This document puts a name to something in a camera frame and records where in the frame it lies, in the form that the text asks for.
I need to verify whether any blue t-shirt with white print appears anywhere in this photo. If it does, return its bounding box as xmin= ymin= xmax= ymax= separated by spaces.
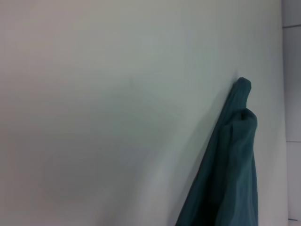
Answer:
xmin=175 ymin=77 xmax=259 ymax=226

